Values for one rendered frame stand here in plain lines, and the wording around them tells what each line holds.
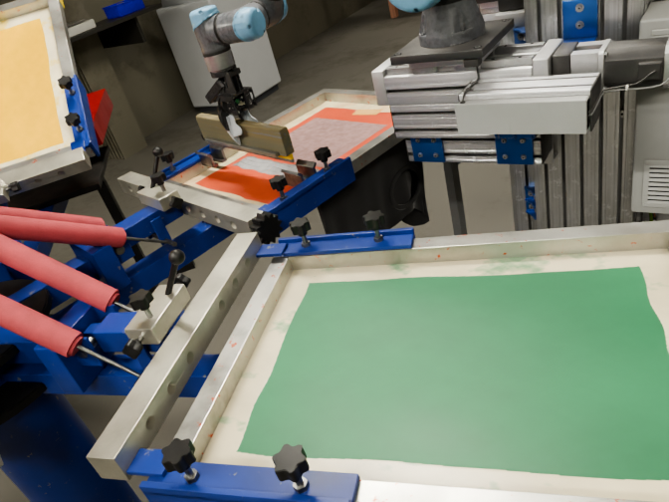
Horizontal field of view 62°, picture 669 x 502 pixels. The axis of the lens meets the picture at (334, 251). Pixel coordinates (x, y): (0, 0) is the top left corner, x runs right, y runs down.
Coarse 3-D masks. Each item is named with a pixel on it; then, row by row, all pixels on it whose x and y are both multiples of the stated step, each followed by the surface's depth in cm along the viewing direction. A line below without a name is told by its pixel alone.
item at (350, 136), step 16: (336, 128) 186; (352, 128) 182; (368, 128) 179; (384, 128) 176; (320, 144) 178; (336, 144) 174; (352, 144) 171; (320, 160) 167; (272, 176) 166; (240, 192) 162; (256, 192) 159; (272, 192) 157
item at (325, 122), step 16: (320, 112) 205; (336, 112) 200; (352, 112) 196; (304, 128) 194; (320, 128) 190; (304, 144) 181; (208, 176) 179; (224, 176) 175; (240, 176) 172; (256, 176) 169
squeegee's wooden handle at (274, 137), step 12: (204, 120) 168; (216, 120) 163; (240, 120) 158; (204, 132) 172; (216, 132) 167; (252, 132) 153; (264, 132) 149; (276, 132) 145; (288, 132) 146; (252, 144) 157; (264, 144) 152; (276, 144) 148; (288, 144) 147
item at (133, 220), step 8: (144, 208) 147; (152, 208) 146; (176, 208) 148; (136, 216) 144; (144, 216) 143; (152, 216) 144; (168, 216) 147; (176, 216) 148; (120, 224) 142; (128, 224) 141; (136, 224) 141; (144, 224) 143; (128, 232) 140; (136, 232) 142; (144, 232) 143; (152, 232) 145; (128, 240) 140
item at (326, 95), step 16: (320, 96) 211; (336, 96) 208; (352, 96) 202; (368, 96) 197; (288, 112) 203; (304, 112) 207; (368, 144) 159; (384, 144) 160; (352, 160) 153; (368, 160) 157; (176, 176) 177; (192, 176) 181; (208, 192) 159; (256, 208) 142
